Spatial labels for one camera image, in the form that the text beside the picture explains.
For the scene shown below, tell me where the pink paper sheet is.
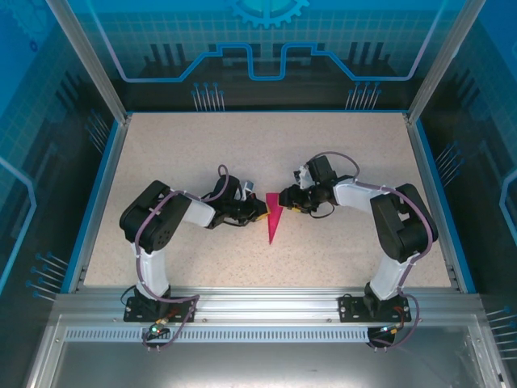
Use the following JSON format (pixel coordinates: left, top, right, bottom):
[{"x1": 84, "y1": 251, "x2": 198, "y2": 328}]
[{"x1": 265, "y1": 192, "x2": 288, "y2": 246}]

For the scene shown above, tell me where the grey metal sheet tray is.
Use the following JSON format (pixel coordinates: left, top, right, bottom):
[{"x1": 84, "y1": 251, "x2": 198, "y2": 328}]
[{"x1": 23, "y1": 314, "x2": 512, "y2": 388}]

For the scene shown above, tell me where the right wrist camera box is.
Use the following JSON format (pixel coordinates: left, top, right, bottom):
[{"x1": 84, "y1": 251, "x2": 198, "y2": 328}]
[{"x1": 292, "y1": 164, "x2": 314, "y2": 189}]

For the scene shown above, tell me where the aluminium mounting rail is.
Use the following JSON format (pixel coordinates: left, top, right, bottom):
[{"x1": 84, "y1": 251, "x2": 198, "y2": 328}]
[{"x1": 52, "y1": 285, "x2": 485, "y2": 324}]

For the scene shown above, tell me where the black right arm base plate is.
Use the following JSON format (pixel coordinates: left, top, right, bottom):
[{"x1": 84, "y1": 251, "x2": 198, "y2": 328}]
[{"x1": 338, "y1": 293, "x2": 414, "y2": 324}]

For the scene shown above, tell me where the slotted grey cable duct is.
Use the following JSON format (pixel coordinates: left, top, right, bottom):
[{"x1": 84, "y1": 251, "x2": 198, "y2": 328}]
[{"x1": 63, "y1": 327, "x2": 375, "y2": 344}]

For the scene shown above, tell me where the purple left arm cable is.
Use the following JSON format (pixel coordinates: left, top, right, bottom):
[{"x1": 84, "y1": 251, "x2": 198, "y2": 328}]
[{"x1": 135, "y1": 163, "x2": 231, "y2": 352}]

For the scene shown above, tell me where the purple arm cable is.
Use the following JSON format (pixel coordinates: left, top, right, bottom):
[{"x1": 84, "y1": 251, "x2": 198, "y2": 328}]
[
  {"x1": 309, "y1": 151, "x2": 439, "y2": 351},
  {"x1": 135, "y1": 163, "x2": 231, "y2": 352}
]

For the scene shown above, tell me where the aluminium side rail blue edge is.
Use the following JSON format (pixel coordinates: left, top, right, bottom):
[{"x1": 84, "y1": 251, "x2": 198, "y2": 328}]
[
  {"x1": 66, "y1": 114, "x2": 133, "y2": 294},
  {"x1": 403, "y1": 112, "x2": 477, "y2": 294}
]

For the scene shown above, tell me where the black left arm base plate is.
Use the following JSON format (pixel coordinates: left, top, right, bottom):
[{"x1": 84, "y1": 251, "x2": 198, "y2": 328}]
[{"x1": 124, "y1": 296, "x2": 199, "y2": 324}]

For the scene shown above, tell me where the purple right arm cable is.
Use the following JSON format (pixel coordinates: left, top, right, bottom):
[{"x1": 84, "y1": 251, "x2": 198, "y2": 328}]
[{"x1": 309, "y1": 151, "x2": 439, "y2": 351}]

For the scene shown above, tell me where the aluminium frame post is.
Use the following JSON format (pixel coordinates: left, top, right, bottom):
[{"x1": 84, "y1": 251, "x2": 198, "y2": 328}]
[
  {"x1": 44, "y1": 0, "x2": 133, "y2": 124},
  {"x1": 406, "y1": 0, "x2": 488, "y2": 124}
]

